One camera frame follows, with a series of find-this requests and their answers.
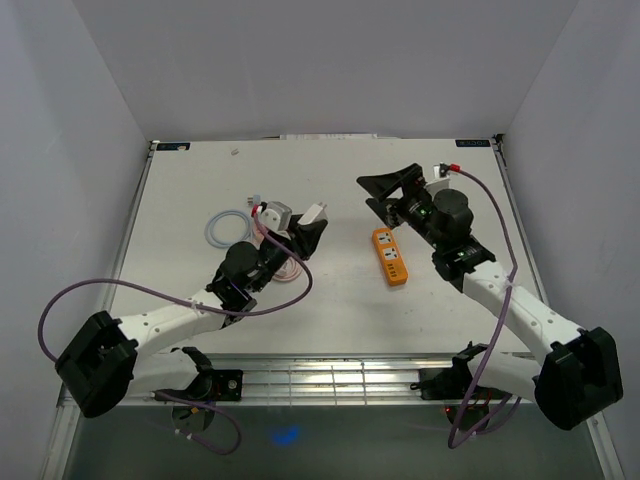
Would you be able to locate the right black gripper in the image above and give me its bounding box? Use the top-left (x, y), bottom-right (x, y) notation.
top-left (356, 164), bottom-right (443, 251)

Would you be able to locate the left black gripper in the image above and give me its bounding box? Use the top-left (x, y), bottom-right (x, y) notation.
top-left (250, 212), bottom-right (327, 292)

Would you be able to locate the white grey charger plug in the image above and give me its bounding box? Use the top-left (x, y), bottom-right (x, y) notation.
top-left (298, 202), bottom-right (328, 225)

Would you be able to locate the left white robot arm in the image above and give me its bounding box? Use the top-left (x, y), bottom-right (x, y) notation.
top-left (55, 215), bottom-right (328, 418)

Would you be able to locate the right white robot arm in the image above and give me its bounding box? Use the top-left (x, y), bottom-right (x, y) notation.
top-left (357, 164), bottom-right (623, 430)

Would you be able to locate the orange power strip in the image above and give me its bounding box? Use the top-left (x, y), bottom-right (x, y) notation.
top-left (371, 228), bottom-right (409, 287)

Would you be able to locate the right corner label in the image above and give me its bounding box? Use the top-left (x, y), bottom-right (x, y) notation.
top-left (455, 139), bottom-right (491, 148)

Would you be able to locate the corner label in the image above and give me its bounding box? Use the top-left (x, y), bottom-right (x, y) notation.
top-left (155, 142), bottom-right (191, 151)
top-left (455, 139), bottom-right (491, 148)

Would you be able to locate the left corner label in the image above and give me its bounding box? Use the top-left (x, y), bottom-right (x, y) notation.
top-left (155, 142), bottom-right (191, 151)

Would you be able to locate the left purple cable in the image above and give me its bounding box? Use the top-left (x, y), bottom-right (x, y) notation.
top-left (38, 209), bottom-right (315, 455)

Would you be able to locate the pink power cord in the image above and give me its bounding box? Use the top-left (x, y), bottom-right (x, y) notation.
top-left (252, 219), bottom-right (304, 285)

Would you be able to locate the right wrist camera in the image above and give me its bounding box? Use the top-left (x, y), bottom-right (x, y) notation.
top-left (432, 162), bottom-right (461, 182)

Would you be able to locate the blue power cord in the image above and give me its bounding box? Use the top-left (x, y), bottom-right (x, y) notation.
top-left (205, 193), bottom-right (264, 249)

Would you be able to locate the aluminium rail frame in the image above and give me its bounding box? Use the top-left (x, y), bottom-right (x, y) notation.
top-left (39, 134), bottom-right (626, 480)

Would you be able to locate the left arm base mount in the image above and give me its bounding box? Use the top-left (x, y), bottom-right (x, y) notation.
top-left (160, 369), bottom-right (244, 402)

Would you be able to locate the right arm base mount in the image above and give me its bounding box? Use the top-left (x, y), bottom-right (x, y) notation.
top-left (410, 342), bottom-right (521, 404)

